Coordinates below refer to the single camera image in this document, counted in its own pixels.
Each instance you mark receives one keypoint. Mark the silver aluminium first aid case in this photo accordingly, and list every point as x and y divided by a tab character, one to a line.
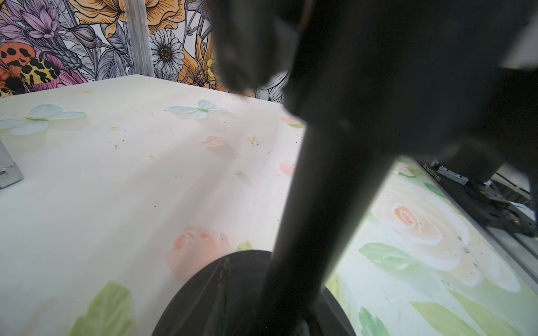
10	173

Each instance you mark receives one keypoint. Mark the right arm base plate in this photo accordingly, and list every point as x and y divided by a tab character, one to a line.
490	203

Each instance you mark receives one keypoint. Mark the black microphone clip pole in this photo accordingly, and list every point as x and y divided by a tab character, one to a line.
372	80

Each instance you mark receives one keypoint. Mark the black round stand base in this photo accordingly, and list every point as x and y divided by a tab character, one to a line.
234	296

